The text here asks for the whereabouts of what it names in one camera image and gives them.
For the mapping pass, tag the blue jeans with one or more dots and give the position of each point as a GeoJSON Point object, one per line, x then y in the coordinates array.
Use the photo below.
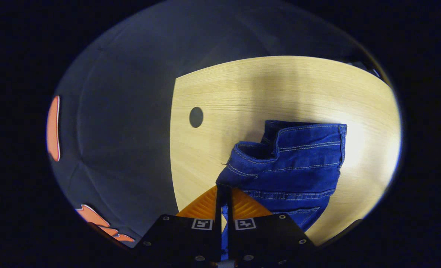
{"type": "Point", "coordinates": [298, 167]}

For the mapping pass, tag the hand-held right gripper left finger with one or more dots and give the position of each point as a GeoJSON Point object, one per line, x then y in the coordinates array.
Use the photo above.
{"type": "Point", "coordinates": [183, 242]}

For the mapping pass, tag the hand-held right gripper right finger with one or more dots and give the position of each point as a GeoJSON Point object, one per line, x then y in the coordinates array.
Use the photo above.
{"type": "Point", "coordinates": [269, 242]}

